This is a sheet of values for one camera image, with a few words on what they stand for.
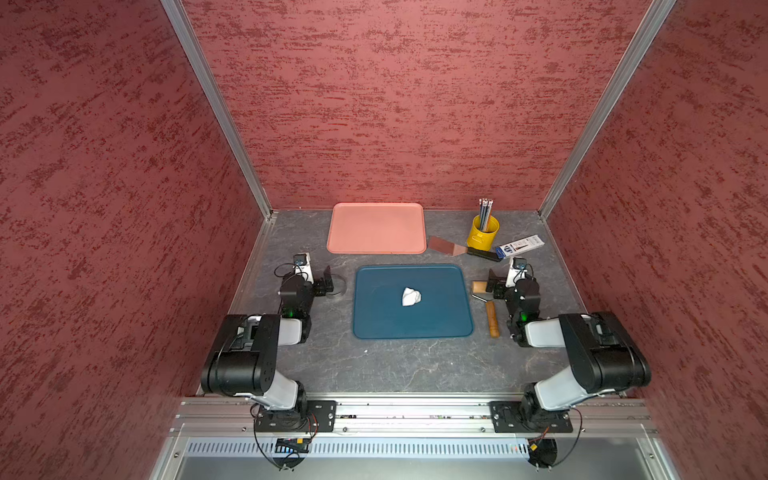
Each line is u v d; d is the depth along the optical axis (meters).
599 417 0.76
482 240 1.04
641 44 0.76
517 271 0.79
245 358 0.45
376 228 1.14
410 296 0.92
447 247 1.09
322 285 0.85
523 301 0.71
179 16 0.71
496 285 0.83
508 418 0.74
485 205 1.01
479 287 0.97
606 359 0.46
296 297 0.70
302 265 0.79
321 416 0.74
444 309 0.90
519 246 1.10
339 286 1.00
